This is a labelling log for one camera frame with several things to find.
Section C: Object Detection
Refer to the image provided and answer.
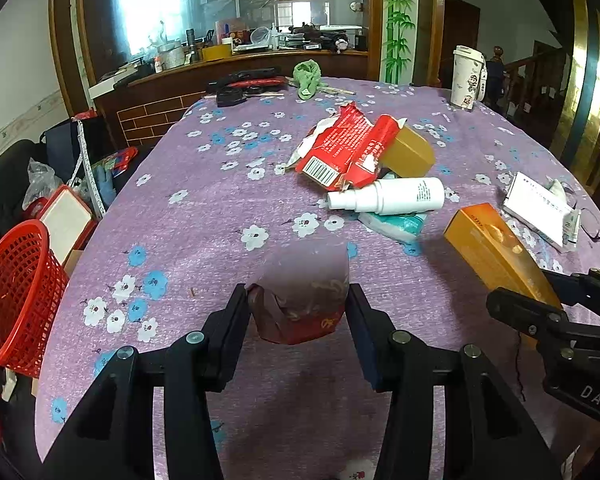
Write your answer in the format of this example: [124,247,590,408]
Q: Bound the red green packet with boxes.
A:
[92,146,139,174]

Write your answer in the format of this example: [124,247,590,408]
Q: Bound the bamboo painted panel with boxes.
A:
[380,0,419,84]

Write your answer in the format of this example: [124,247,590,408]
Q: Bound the white printed tumbler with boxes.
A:
[450,45,486,111]

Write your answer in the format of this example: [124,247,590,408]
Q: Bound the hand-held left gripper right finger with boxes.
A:
[345,284,563,480]

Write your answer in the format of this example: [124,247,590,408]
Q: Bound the clear eyeglasses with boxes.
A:
[574,204,600,242]

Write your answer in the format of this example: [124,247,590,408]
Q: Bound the red framed white box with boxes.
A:
[36,184,99,267]

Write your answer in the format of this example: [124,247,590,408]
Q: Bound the black sofa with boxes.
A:
[0,139,48,273]

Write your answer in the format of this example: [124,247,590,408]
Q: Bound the etched glass partition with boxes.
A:
[76,0,384,87]

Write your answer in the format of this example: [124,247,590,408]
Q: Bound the gold box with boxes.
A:
[379,124,437,179]

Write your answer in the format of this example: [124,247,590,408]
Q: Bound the green cloth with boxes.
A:
[292,59,327,101]

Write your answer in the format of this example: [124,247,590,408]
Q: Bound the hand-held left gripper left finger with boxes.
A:
[40,284,254,480]

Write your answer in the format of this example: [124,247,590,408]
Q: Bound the cardboard box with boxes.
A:
[61,246,87,277]

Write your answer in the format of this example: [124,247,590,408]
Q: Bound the red folded umbrella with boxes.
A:
[229,76,289,93]

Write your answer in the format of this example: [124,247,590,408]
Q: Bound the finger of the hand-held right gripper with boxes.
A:
[540,268,600,307]
[486,287,573,343]

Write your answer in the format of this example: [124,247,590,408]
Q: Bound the brick pattern wooden cabinet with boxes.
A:
[96,50,372,150]

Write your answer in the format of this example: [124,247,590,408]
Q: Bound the dark red patterned carton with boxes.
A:
[246,239,352,346]

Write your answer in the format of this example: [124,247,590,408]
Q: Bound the navy bag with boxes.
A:
[40,117,112,182]

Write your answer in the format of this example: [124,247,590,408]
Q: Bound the torn red carton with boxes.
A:
[287,102,409,191]

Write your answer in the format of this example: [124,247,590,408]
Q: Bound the red plastic mesh basket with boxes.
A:
[0,219,70,379]

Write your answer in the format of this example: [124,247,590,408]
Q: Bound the purple floral tablecloth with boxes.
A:
[34,76,600,480]

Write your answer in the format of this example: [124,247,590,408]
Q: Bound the dark wooden door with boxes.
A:
[444,0,482,92]

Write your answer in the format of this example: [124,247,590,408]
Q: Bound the white tube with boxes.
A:
[562,209,581,249]

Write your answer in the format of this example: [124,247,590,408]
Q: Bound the clear plastic bag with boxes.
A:
[22,158,64,212]

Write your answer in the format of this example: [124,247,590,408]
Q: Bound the teal tissue pack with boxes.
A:
[358,170,430,244]

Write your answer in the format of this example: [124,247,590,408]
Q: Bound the crumpled white tissue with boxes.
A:
[545,178,577,207]

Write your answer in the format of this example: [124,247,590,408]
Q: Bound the orange rectangular box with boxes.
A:
[443,203,564,312]

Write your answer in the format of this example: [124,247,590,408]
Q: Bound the white printed box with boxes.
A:
[502,171,581,254]

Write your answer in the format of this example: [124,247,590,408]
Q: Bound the white spray bottle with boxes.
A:
[327,177,446,214]

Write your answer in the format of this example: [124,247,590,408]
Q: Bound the wooden stair railing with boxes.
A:
[490,44,548,113]

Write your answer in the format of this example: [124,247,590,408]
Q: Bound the black pouch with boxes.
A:
[215,87,262,108]

